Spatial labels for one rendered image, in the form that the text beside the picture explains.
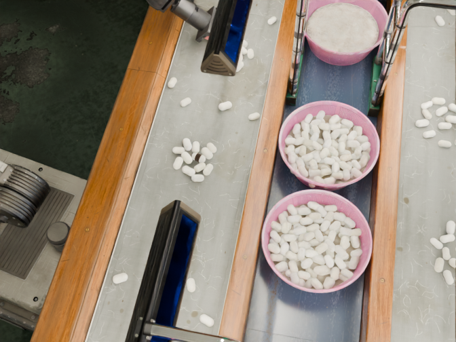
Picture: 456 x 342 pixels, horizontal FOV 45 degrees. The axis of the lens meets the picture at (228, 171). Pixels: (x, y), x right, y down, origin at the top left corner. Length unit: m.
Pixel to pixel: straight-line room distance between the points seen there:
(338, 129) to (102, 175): 0.65
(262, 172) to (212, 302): 0.36
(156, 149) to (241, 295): 0.47
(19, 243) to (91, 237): 0.44
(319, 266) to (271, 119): 0.42
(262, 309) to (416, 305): 0.36
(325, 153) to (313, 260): 0.30
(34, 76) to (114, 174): 1.38
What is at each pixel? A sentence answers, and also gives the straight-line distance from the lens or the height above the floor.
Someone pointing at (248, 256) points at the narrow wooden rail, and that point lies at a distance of 1.35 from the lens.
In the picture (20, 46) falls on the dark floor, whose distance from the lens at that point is 2.94.
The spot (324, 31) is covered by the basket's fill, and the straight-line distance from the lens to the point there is 1.79.
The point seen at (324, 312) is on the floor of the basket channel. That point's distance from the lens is 1.42.
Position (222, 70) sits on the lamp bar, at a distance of 1.26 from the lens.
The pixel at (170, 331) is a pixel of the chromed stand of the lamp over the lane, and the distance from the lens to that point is 0.94.
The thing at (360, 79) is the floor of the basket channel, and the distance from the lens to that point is 1.76.
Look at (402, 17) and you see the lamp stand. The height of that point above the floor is 1.06.
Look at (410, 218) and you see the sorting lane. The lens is 1.47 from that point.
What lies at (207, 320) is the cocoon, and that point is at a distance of 1.31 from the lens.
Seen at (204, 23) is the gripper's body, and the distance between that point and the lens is 1.66.
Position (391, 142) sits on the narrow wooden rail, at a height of 0.77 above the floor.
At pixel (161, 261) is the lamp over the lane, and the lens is 0.99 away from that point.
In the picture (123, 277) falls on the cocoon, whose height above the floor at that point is 0.76.
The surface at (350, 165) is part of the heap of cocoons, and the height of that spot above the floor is 0.73.
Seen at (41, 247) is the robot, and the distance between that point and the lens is 1.78.
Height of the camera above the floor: 2.03
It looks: 61 degrees down
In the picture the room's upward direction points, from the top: 4 degrees counter-clockwise
